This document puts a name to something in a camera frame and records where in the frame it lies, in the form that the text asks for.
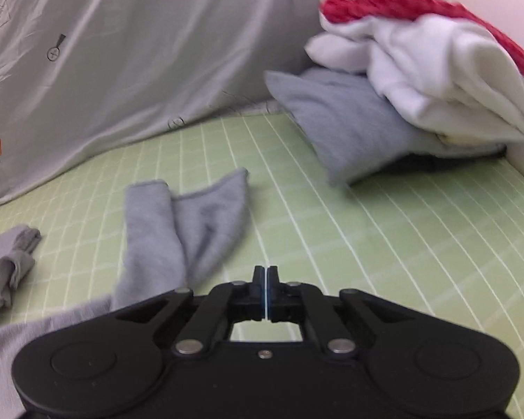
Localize red knitted garment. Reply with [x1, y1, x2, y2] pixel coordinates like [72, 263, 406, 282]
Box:
[319, 0, 524, 81]

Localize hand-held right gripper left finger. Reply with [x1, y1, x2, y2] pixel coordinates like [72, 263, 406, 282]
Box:
[112, 265, 267, 357]

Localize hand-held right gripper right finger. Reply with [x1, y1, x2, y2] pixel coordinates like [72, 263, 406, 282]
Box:
[267, 266, 421, 357]

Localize small grey cloth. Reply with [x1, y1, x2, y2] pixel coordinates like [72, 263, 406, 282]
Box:
[0, 224, 42, 315]

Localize grey printed cloth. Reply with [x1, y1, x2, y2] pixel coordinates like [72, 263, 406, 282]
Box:
[0, 0, 433, 216]

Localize grey pants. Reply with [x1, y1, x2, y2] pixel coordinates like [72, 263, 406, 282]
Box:
[0, 167, 250, 419]

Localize dark garment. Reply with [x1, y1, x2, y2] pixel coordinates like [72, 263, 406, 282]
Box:
[386, 146, 507, 174]

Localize white garment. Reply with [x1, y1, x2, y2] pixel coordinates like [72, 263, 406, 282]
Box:
[305, 13, 524, 142]

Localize blue-grey folded garment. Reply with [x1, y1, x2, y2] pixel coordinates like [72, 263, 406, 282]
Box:
[264, 67, 507, 188]

